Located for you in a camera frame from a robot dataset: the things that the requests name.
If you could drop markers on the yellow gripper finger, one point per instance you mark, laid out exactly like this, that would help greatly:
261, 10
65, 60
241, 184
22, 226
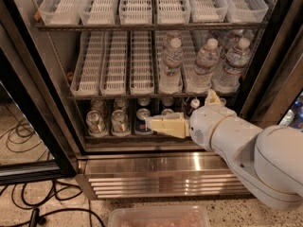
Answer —
173, 124
212, 98

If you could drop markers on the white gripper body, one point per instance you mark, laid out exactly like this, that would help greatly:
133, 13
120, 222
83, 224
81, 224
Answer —
206, 125

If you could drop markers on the water bottle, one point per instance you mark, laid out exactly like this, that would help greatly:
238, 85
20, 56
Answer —
169, 35
226, 78
228, 40
204, 65
170, 67

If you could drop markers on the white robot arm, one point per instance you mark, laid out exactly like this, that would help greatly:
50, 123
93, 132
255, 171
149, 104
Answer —
268, 162

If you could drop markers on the right iced tea bottle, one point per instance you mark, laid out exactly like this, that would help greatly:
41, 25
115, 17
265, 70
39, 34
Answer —
223, 101

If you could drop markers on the iced tea bottle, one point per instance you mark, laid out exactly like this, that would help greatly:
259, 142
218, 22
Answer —
191, 107
223, 101

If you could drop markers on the left iced tea bottle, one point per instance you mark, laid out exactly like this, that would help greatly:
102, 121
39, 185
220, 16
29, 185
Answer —
191, 107

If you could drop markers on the shelf tray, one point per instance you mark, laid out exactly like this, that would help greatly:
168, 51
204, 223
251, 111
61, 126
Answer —
86, 76
141, 64
188, 64
246, 11
98, 12
60, 12
172, 12
158, 41
113, 80
208, 11
135, 12
235, 54

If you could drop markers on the middle shelf tray far right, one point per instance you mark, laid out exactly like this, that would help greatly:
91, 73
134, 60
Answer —
235, 54

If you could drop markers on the right fridge glass door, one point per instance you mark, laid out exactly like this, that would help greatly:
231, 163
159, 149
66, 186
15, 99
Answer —
279, 81

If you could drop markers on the top shelf tray far right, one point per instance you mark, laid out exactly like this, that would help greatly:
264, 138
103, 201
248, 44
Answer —
246, 11

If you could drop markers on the middle shelf tray far left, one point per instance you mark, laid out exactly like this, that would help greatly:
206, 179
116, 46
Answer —
86, 76

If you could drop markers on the stainless steel display fridge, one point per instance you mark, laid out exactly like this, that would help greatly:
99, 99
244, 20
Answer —
156, 165

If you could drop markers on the open fridge glass door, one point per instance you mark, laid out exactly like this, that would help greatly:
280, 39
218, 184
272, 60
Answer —
36, 98

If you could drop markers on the top shelf tray far left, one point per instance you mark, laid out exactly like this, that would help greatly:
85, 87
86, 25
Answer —
60, 12

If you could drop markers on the front right blue pepsi can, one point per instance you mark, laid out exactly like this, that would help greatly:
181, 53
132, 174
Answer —
167, 111

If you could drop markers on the front left blue pepsi can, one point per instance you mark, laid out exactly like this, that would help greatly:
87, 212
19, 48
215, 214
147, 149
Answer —
141, 127

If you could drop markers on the rear left blue pepsi can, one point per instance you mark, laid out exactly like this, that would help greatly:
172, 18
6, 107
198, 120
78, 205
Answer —
144, 102

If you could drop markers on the green soda can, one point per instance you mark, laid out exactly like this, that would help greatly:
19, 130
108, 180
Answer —
96, 124
120, 123
99, 105
121, 104

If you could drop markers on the silver can behind right door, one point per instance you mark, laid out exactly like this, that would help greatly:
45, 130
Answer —
287, 119

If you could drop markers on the front left green soda can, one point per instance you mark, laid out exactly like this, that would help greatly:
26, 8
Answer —
96, 124

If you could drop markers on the rear left green soda can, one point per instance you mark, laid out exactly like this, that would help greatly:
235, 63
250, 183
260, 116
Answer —
99, 105

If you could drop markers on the blue can behind right door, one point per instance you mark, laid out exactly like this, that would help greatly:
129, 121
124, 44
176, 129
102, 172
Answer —
297, 123

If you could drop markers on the clear plastic bin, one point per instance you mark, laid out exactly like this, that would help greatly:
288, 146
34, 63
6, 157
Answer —
160, 216

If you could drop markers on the black cable plug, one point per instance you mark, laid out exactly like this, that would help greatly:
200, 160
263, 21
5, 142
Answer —
36, 219

